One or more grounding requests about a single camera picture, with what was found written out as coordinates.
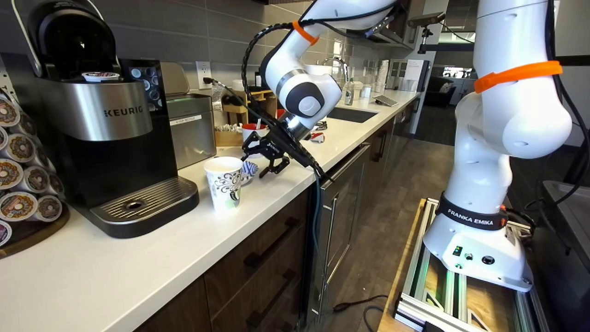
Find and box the white wall outlet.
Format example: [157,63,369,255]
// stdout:
[196,61,211,89]

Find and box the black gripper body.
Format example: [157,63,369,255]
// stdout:
[242,122,308,174]

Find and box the wooden organizer box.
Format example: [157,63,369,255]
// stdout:
[222,89,277,124]

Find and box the patterned paper cup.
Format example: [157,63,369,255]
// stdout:
[205,157,242,211]

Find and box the black power cable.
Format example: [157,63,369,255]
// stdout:
[201,76,329,310]

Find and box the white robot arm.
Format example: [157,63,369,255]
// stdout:
[244,0,572,292]

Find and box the black Keurig coffee machine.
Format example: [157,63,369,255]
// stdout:
[12,0,200,238]

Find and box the stainless steel container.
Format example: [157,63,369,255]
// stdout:
[168,94,216,168]

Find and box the red and white mug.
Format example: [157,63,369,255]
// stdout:
[242,124,270,142]

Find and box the robot mounting cart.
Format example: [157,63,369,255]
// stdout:
[377,198,552,332]

